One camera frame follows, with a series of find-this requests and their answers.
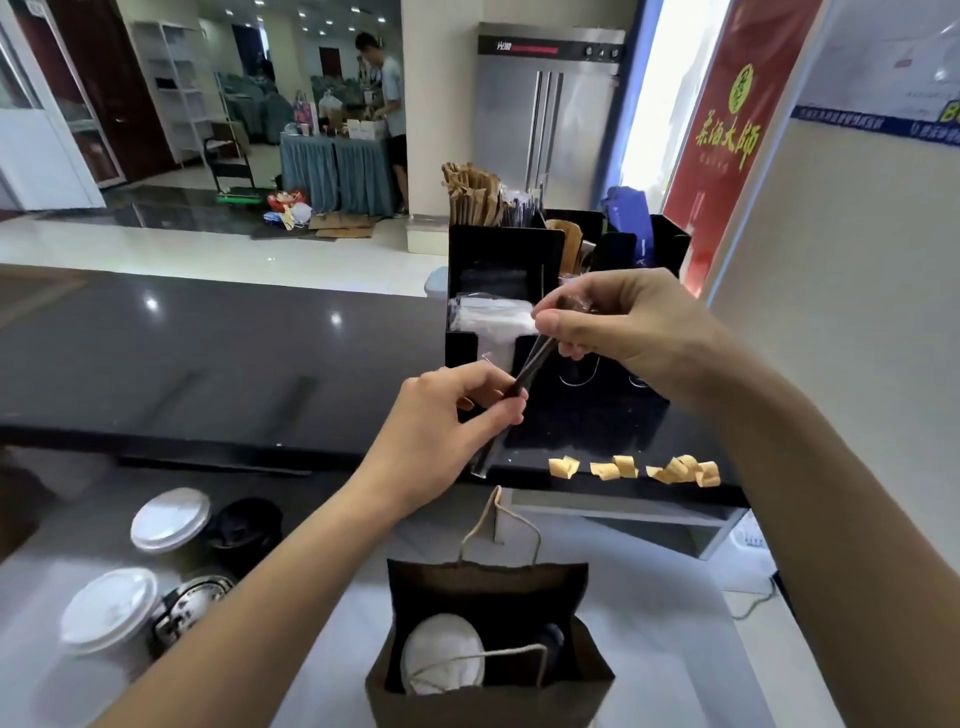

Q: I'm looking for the person's right hand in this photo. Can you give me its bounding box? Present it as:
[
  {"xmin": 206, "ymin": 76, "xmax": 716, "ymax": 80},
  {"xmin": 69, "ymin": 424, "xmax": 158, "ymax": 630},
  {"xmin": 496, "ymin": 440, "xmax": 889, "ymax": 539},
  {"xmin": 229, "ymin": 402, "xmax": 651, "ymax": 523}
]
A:
[{"xmin": 532, "ymin": 267, "xmax": 752, "ymax": 414}]

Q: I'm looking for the person's left hand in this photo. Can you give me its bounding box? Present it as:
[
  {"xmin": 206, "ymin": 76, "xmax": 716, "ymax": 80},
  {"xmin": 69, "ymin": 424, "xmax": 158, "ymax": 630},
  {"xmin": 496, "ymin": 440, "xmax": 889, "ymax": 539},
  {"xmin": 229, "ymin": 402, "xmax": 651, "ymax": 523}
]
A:
[{"xmin": 352, "ymin": 360, "xmax": 530, "ymax": 519}]

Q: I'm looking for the black straw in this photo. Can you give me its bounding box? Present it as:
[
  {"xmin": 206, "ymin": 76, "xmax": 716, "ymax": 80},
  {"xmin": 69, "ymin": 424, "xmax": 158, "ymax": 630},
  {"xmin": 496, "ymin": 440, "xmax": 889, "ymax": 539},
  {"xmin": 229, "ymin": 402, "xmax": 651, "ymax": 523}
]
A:
[{"xmin": 472, "ymin": 330, "xmax": 560, "ymax": 482}]

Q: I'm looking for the brown paper bag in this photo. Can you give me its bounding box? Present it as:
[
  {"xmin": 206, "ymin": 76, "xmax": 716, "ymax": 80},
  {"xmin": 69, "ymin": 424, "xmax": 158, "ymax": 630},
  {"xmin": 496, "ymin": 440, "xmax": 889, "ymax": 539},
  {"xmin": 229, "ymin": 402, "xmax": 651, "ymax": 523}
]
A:
[{"xmin": 364, "ymin": 484, "xmax": 617, "ymax": 728}]

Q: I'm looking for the tan coffee cup white lid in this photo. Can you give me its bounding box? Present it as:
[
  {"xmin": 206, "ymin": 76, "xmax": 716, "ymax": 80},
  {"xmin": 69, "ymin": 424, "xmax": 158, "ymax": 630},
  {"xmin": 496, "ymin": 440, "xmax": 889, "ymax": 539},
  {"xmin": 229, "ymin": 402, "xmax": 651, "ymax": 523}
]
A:
[{"xmin": 400, "ymin": 612, "xmax": 486, "ymax": 695}]

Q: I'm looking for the black lid coffee cup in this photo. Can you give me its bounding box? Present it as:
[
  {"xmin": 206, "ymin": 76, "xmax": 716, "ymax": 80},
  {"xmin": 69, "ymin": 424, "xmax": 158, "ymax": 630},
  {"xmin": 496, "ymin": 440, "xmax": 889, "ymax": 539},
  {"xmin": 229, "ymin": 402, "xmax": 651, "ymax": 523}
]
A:
[{"xmin": 532, "ymin": 622, "xmax": 569, "ymax": 684}]

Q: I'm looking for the group of lidded coffee cups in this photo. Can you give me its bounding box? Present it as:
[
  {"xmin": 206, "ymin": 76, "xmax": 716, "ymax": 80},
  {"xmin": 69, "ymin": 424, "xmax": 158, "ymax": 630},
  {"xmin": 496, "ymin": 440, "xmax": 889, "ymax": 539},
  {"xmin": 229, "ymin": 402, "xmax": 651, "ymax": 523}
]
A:
[{"xmin": 60, "ymin": 486, "xmax": 284, "ymax": 657}]

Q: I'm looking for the person's left forearm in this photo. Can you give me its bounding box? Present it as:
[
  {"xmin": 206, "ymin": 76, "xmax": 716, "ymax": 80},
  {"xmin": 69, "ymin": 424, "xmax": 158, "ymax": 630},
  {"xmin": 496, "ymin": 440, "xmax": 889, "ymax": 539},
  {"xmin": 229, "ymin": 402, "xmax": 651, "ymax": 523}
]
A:
[{"xmin": 90, "ymin": 480, "xmax": 437, "ymax": 728}]

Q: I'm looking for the person's right forearm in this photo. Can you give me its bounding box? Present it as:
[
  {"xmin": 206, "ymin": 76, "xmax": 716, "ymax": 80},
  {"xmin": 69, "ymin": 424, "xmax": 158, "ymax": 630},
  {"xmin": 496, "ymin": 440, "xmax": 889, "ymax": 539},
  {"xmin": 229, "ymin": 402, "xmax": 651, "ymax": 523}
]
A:
[{"xmin": 705, "ymin": 352, "xmax": 960, "ymax": 728}]

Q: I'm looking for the black acrylic organizer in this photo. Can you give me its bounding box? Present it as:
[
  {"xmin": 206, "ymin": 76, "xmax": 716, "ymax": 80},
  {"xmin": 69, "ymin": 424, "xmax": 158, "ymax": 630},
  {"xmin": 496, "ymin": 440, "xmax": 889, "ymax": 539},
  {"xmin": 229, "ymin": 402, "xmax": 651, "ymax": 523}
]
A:
[{"xmin": 445, "ymin": 207, "xmax": 695, "ymax": 455}]

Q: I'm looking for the blue plastic chair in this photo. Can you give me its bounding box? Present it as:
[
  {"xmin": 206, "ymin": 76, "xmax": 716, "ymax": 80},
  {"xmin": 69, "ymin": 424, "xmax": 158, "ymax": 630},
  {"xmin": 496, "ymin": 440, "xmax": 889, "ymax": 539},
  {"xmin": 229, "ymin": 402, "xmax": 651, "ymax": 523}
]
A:
[{"xmin": 603, "ymin": 184, "xmax": 657, "ymax": 269}]

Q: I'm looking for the tan paper sleeve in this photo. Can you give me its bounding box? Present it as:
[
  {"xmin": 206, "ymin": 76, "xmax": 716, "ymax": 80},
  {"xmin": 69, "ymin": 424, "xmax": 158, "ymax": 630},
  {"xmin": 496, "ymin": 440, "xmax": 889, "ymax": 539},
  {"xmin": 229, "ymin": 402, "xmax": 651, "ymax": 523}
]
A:
[{"xmin": 544, "ymin": 217, "xmax": 587, "ymax": 276}]

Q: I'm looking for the plastic wrapped white pack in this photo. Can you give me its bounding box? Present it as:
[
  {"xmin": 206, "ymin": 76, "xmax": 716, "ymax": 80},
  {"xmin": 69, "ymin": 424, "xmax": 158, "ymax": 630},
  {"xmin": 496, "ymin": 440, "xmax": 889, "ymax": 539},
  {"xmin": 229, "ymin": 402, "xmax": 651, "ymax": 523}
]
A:
[{"xmin": 450, "ymin": 294, "xmax": 539, "ymax": 369}]

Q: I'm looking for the row of tan tape strips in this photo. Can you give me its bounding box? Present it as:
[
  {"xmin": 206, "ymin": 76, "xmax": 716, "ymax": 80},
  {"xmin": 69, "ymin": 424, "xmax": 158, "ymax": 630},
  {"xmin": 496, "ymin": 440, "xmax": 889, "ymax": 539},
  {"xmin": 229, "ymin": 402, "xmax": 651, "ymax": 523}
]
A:
[{"xmin": 547, "ymin": 453, "xmax": 723, "ymax": 489}]

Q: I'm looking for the red banner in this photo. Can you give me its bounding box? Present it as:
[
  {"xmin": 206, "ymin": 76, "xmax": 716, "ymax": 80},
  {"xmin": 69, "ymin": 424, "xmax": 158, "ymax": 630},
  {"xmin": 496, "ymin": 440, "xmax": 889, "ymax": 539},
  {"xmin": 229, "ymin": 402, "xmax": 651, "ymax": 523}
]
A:
[{"xmin": 661, "ymin": 0, "xmax": 827, "ymax": 299}]

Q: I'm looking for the bundle of brown wrapped sticks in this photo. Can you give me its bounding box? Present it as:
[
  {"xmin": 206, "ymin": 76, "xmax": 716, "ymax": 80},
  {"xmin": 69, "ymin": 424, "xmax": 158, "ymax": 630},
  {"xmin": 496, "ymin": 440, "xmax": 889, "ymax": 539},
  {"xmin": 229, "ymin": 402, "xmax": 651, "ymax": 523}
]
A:
[{"xmin": 439, "ymin": 160, "xmax": 507, "ymax": 230}]

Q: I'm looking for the white window curtain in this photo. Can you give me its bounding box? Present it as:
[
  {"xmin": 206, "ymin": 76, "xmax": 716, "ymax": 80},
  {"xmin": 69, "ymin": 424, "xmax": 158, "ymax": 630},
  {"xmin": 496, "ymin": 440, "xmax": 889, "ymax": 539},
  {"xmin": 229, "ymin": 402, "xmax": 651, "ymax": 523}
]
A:
[{"xmin": 618, "ymin": 0, "xmax": 732, "ymax": 212}]

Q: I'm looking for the blue window curtain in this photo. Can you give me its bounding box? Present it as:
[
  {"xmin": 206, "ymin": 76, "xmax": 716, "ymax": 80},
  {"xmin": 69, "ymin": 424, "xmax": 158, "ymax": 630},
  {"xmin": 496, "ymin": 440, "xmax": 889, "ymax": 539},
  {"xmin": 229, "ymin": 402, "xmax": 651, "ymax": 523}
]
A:
[{"xmin": 600, "ymin": 0, "xmax": 666, "ymax": 197}]

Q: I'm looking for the stainless steel refrigerator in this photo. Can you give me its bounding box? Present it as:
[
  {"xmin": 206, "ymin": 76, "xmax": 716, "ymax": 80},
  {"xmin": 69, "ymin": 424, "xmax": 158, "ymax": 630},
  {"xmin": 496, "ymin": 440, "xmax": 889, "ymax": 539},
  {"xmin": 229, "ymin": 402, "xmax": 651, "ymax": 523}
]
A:
[{"xmin": 472, "ymin": 21, "xmax": 629, "ymax": 212}]

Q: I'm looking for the blue skirted table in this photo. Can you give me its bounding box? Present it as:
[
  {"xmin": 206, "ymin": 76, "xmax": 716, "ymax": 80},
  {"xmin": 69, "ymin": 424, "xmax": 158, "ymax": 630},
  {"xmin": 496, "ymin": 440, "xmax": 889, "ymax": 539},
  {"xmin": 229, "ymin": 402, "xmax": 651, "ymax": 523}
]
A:
[{"xmin": 279, "ymin": 127, "xmax": 399, "ymax": 219}]

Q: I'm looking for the black trolley cart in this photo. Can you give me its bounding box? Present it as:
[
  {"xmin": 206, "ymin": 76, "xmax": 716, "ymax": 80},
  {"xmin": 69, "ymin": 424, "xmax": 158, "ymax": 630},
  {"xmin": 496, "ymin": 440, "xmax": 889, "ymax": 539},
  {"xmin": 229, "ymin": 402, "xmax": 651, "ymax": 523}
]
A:
[{"xmin": 202, "ymin": 120, "xmax": 260, "ymax": 197}]

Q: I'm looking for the white shelving unit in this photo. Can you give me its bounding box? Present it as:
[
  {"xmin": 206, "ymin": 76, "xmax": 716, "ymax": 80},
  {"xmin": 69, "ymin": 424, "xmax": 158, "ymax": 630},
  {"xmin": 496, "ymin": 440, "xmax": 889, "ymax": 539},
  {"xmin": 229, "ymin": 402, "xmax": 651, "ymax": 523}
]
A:
[{"xmin": 127, "ymin": 18, "xmax": 212, "ymax": 164}]

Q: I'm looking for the dark brown door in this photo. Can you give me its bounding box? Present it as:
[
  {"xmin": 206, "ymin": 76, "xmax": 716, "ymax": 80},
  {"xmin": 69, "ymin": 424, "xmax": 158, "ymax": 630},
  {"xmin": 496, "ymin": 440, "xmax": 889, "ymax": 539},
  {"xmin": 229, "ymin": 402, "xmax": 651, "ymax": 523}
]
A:
[{"xmin": 45, "ymin": 0, "xmax": 177, "ymax": 185}]

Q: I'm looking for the white door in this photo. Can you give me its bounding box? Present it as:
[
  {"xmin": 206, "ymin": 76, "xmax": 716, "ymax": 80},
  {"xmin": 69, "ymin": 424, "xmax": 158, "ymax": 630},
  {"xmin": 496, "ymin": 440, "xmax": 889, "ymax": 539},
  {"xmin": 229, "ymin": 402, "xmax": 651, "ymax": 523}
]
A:
[{"xmin": 0, "ymin": 0, "xmax": 107, "ymax": 212}]

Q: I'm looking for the white wall poster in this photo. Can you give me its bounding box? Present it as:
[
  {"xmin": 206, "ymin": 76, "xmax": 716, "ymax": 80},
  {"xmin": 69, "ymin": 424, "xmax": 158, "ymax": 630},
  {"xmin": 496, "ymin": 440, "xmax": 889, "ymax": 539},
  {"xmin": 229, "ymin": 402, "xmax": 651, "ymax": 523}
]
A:
[{"xmin": 790, "ymin": 0, "xmax": 960, "ymax": 147}]

